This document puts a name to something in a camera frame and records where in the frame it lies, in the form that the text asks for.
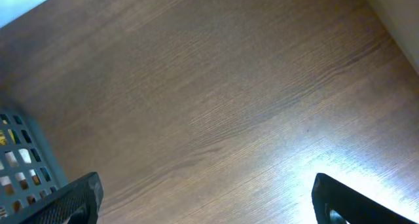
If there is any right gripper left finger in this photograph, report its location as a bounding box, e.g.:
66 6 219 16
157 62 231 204
1 172 103 224

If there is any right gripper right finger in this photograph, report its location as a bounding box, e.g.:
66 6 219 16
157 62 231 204
311 173 414 224

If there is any grey plastic lattice basket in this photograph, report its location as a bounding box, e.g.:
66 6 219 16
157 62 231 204
1 108 69 222

